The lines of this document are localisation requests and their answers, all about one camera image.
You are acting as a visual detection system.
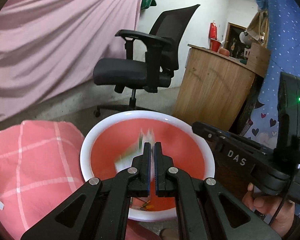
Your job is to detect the green printed wrapper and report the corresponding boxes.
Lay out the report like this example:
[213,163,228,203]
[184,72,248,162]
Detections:
[114,128,155,181]

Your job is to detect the red and white trash bin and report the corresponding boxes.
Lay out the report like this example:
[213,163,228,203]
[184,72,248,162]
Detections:
[80,111,215,224]

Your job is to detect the person's right hand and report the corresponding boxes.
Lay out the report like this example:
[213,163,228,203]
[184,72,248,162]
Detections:
[242,183,295,237]

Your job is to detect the pink checked tablecloth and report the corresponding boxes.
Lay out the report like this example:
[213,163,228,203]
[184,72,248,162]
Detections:
[0,120,84,239]

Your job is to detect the wooden cabinet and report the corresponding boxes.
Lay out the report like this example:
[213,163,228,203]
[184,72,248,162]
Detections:
[173,43,271,131]

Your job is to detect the orange fruit on cabinet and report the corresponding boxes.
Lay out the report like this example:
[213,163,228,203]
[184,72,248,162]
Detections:
[218,48,230,57]

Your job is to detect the red cup on cabinet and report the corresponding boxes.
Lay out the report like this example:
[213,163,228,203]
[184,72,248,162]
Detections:
[209,39,221,53]

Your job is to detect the blue dotted curtain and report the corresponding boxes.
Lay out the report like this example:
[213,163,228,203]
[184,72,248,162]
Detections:
[245,0,300,148]

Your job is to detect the black office chair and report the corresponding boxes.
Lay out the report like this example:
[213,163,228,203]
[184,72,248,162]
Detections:
[93,5,199,117]

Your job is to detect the pink hanging sheet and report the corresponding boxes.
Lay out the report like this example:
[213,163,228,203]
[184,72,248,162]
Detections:
[0,0,148,126]

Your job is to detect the green dustpan on wall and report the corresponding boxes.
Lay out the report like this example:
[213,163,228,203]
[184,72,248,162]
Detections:
[141,0,157,10]

